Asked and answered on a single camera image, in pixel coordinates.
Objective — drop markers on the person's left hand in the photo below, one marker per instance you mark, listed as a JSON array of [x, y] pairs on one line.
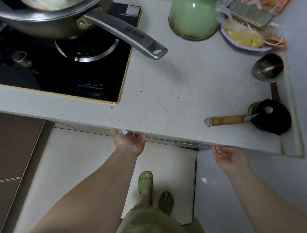
[[128, 144]]

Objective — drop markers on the person's right hand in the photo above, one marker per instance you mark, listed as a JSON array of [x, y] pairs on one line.
[[230, 158]]

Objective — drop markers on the person's right thumb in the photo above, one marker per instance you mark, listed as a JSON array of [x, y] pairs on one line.
[[215, 150]]

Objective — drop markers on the person's left thumb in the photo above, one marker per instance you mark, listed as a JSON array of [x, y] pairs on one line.
[[140, 137]]

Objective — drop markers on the person's left forearm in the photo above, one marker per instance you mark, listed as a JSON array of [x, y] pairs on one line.
[[96, 194]]

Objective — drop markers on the person's right forearm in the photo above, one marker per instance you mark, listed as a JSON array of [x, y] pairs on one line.
[[266, 201]]

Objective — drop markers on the white cabinet drawer front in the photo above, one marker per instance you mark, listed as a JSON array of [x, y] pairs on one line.
[[168, 139]]

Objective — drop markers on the green slipper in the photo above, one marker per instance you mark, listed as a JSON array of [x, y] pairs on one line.
[[166, 204], [145, 184]]

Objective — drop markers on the black cloth pot holder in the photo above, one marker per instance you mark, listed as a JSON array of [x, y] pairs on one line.
[[273, 120]]

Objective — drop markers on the olive green shorts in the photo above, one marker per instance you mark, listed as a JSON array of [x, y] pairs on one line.
[[148, 220]]

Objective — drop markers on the black glass gas cooktop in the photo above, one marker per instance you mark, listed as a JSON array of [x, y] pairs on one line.
[[72, 69]]

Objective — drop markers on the stainless steel cup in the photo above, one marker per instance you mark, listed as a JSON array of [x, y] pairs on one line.
[[267, 67]]

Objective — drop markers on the purple plate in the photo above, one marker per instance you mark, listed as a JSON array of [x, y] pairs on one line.
[[239, 45]]

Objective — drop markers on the yellow shredded food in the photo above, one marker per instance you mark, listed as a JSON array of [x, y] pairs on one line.
[[244, 37]]

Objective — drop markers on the brown cabinet door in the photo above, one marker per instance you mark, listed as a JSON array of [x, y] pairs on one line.
[[14, 156]]

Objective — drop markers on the green enamel pot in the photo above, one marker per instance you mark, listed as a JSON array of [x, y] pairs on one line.
[[191, 19]]

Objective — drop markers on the clear plastic bag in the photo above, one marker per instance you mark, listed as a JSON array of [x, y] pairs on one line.
[[227, 16]]

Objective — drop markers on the metal grater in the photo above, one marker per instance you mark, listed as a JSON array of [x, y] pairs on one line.
[[251, 13]]

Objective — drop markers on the metal cooktop knob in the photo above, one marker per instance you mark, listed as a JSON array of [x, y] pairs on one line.
[[21, 58]]

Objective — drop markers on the food in wok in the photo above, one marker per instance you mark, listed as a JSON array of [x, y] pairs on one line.
[[52, 3]]

